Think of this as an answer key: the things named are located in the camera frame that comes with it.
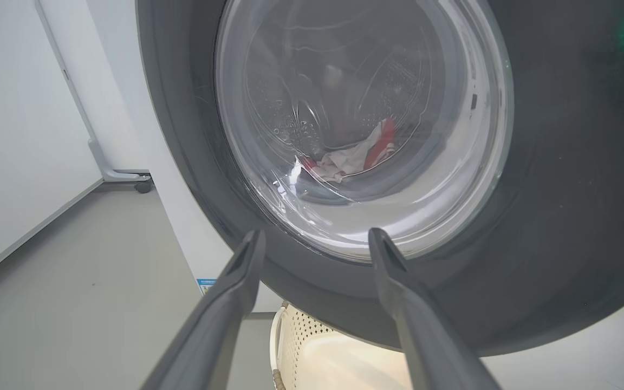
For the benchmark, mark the white garment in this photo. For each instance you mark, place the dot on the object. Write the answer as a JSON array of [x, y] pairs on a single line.
[[344, 160]]

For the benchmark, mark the white partition panel on casters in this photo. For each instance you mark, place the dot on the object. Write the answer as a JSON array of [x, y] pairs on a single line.
[[92, 92]]

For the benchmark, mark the white washing machine body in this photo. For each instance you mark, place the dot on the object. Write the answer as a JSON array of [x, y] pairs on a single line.
[[182, 216]]

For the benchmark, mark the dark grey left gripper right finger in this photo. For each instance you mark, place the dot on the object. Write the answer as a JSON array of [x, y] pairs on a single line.
[[420, 330]]

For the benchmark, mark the dark round washing machine door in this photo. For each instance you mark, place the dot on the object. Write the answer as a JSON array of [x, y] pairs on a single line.
[[561, 162]]

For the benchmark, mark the blue energy label sticker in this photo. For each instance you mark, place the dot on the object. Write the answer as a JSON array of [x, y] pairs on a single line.
[[205, 285]]

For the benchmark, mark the steel washing machine drum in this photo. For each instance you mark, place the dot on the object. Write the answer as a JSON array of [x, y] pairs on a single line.
[[301, 97]]

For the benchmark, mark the red and white cloth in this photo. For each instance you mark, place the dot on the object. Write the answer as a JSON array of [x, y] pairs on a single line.
[[381, 142]]

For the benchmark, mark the cream perforated laundry basket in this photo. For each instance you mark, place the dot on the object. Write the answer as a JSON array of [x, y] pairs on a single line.
[[333, 357]]

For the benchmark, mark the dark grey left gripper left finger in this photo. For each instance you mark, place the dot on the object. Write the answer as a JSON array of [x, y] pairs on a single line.
[[220, 325]]

